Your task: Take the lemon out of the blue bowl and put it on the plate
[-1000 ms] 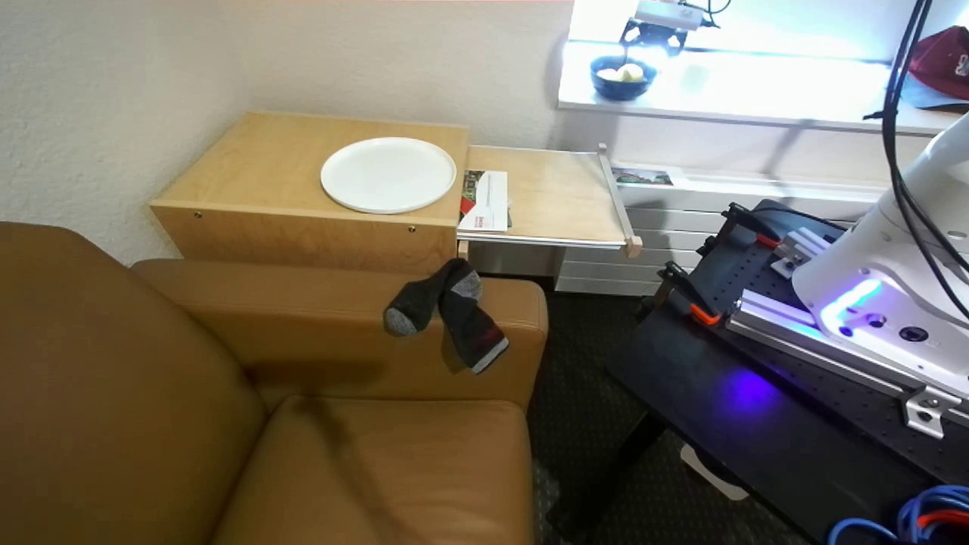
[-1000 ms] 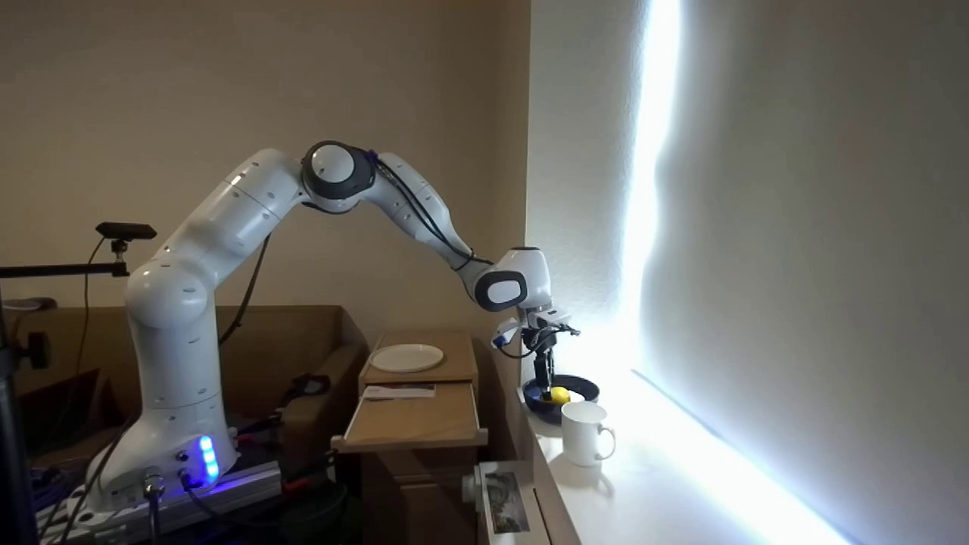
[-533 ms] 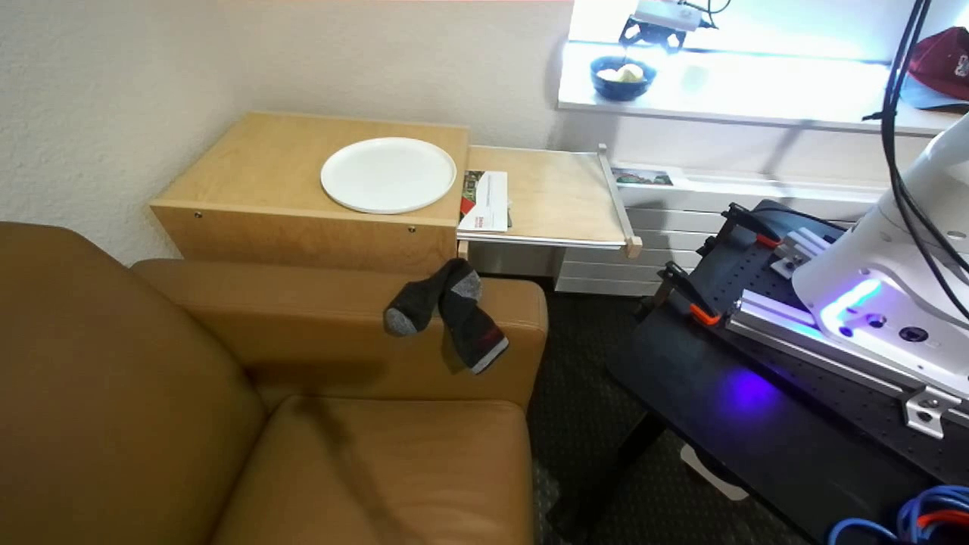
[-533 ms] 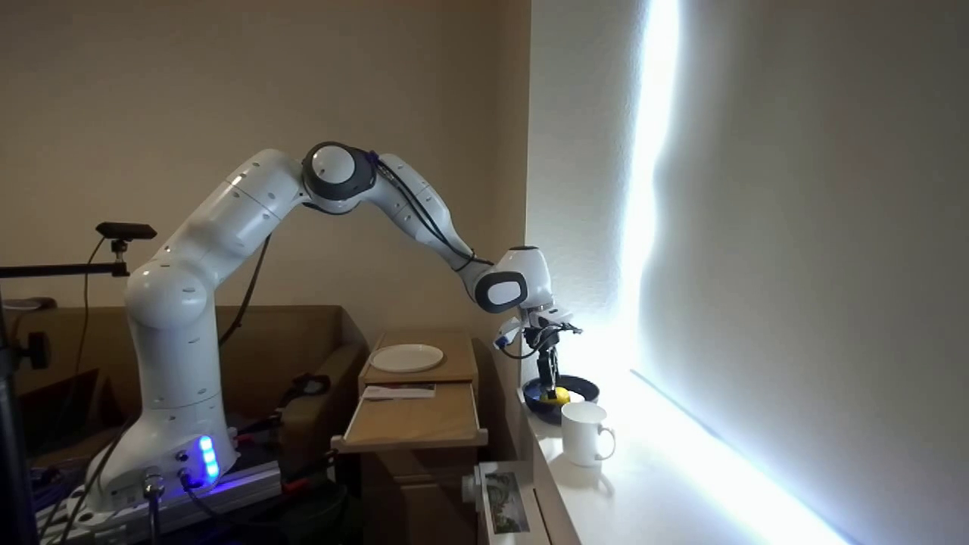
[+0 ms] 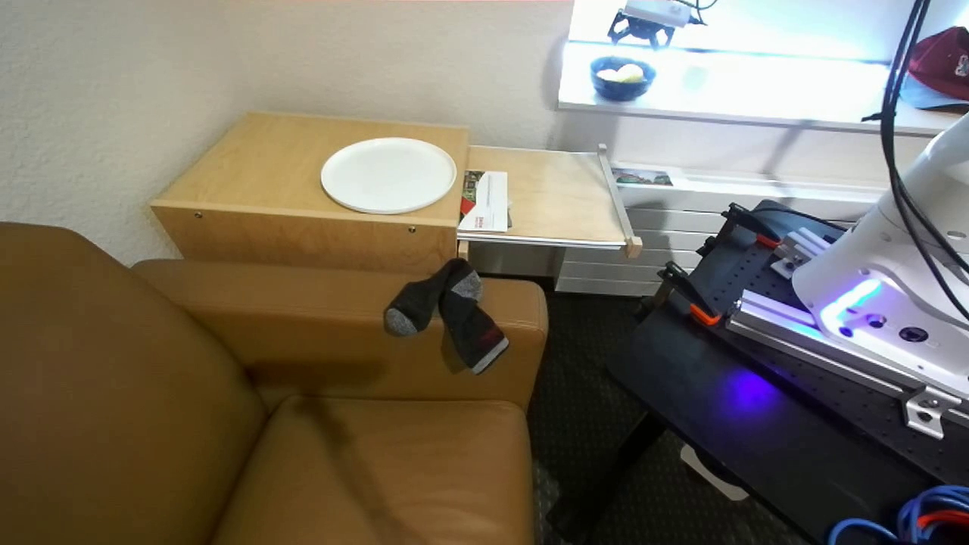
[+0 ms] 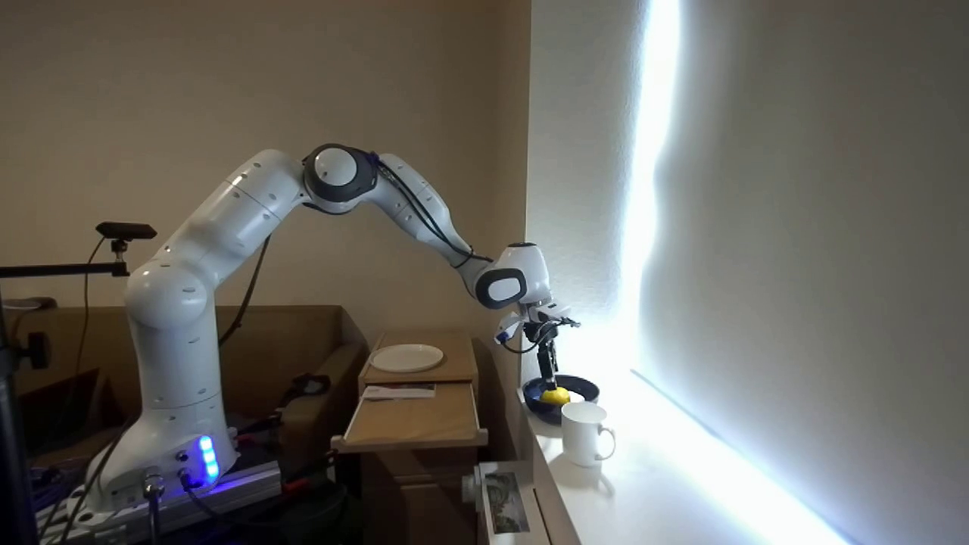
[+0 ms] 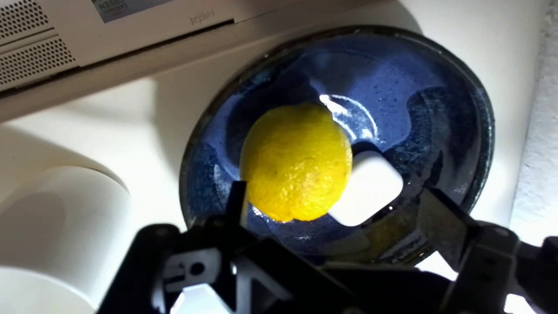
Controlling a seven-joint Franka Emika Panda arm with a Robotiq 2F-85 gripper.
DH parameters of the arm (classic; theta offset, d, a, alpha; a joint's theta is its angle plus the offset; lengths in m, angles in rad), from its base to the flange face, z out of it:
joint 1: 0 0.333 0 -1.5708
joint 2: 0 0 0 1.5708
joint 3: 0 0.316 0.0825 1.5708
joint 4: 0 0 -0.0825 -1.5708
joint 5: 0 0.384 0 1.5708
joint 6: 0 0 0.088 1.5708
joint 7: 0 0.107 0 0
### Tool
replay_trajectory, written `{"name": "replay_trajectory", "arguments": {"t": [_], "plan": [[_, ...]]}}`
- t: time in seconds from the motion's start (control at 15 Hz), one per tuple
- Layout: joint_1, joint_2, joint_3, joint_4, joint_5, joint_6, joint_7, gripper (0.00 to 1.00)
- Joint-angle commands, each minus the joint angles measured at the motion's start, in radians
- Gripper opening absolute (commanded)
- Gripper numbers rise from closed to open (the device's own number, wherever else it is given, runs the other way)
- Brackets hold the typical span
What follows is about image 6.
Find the white round plate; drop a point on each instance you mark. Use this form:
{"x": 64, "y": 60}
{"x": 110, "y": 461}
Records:
{"x": 406, "y": 358}

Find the blue bowl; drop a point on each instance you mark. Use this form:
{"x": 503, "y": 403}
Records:
{"x": 584, "y": 389}

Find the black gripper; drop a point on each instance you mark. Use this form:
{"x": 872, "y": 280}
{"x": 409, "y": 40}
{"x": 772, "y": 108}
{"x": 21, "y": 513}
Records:
{"x": 523, "y": 326}

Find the black stereo camera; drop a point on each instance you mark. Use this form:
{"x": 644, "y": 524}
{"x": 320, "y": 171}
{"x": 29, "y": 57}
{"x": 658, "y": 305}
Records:
{"x": 124, "y": 232}

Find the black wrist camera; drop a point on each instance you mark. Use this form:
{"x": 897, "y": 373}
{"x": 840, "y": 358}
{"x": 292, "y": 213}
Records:
{"x": 561, "y": 321}

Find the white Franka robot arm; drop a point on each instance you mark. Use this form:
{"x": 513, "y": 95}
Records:
{"x": 170, "y": 335}

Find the wooden pull-out shelf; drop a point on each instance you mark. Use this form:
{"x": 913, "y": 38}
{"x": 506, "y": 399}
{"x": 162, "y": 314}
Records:
{"x": 414, "y": 424}

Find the white mug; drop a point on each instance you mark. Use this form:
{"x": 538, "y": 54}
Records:
{"x": 584, "y": 433}

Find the white paper pamphlet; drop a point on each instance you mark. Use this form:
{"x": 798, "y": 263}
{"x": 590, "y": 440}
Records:
{"x": 397, "y": 391}

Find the yellow lemon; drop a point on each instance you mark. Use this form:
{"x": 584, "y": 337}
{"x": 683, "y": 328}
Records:
{"x": 555, "y": 398}

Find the wooden nightstand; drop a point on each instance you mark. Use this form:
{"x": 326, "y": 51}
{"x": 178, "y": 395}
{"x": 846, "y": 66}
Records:
{"x": 454, "y": 351}

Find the brown leather armchair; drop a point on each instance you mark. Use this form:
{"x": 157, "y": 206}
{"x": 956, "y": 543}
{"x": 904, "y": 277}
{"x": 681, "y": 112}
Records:
{"x": 292, "y": 337}

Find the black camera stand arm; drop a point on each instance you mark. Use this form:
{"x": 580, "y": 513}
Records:
{"x": 61, "y": 269}

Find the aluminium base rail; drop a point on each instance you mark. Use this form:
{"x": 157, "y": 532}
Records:
{"x": 232, "y": 484}

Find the black robot table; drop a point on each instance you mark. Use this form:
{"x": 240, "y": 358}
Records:
{"x": 253, "y": 518}

